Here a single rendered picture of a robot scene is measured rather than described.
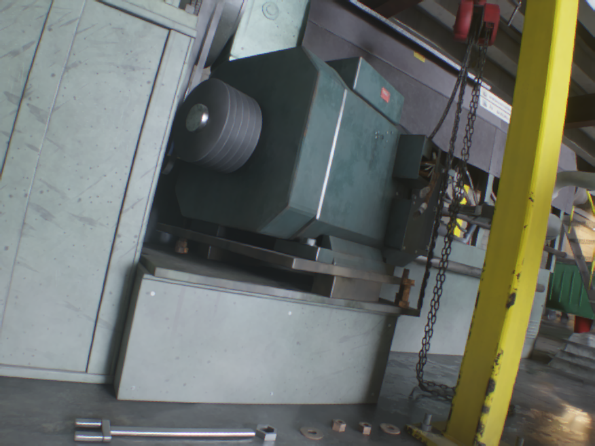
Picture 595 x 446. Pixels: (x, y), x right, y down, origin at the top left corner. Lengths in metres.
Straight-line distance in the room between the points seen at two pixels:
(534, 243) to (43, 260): 1.08
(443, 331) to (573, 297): 8.03
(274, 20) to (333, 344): 1.29
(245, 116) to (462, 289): 1.70
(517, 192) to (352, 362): 0.60
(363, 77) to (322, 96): 0.17
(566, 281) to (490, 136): 7.95
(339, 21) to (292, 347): 1.42
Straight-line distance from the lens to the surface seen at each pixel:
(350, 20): 2.02
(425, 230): 1.44
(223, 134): 0.93
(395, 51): 2.14
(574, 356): 3.00
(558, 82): 1.19
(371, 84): 1.11
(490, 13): 1.75
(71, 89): 0.97
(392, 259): 1.39
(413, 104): 2.13
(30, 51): 0.99
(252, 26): 1.78
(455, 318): 2.36
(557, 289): 10.38
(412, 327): 2.13
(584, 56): 3.28
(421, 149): 1.19
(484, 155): 2.52
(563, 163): 3.31
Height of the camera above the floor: 0.39
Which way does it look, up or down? 3 degrees up
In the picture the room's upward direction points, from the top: 13 degrees clockwise
